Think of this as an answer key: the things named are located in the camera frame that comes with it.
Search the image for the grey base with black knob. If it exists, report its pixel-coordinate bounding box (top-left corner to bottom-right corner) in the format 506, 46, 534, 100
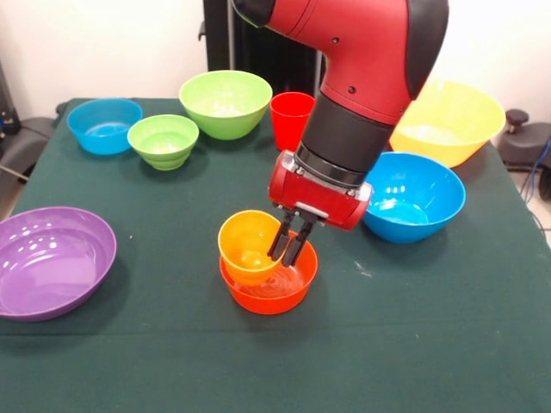
498, 108, 551, 173

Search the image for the purple plastic bowl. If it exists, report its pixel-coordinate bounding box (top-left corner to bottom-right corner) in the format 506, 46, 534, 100
0, 206, 118, 323

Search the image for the small blue plastic bowl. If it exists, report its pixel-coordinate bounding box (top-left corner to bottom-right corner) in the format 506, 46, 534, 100
65, 98, 144, 157

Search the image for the red plastic cup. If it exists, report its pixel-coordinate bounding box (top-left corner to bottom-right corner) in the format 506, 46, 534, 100
269, 91, 317, 152

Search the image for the black equipment rack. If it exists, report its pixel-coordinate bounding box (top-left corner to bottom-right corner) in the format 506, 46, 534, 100
0, 59, 22, 145

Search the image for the orange plastic bowl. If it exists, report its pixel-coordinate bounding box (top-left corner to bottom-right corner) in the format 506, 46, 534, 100
219, 230, 319, 316

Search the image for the large green plastic bowl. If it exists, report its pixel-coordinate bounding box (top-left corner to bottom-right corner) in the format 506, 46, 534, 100
178, 70, 274, 141

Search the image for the dark green tablecloth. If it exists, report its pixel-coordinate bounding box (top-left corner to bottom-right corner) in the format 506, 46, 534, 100
0, 97, 551, 413

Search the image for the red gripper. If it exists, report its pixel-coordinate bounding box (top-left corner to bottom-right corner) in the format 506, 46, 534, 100
267, 150, 374, 268

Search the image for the small green ribbed bowl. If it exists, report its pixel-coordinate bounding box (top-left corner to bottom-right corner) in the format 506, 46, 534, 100
127, 114, 201, 172

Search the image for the large blue plastic bowl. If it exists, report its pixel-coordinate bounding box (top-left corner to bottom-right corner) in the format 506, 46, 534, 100
361, 151, 467, 245

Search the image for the orange plastic cup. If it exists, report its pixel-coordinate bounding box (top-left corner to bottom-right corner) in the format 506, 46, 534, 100
217, 209, 286, 287

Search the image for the grey machine base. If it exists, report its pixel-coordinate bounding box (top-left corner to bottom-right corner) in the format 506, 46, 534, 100
0, 115, 55, 182

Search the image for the blue cable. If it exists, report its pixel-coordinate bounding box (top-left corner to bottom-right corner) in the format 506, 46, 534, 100
521, 136, 551, 204

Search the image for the yellow plastic bowl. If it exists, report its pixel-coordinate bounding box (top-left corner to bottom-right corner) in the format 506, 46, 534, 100
388, 79, 507, 169

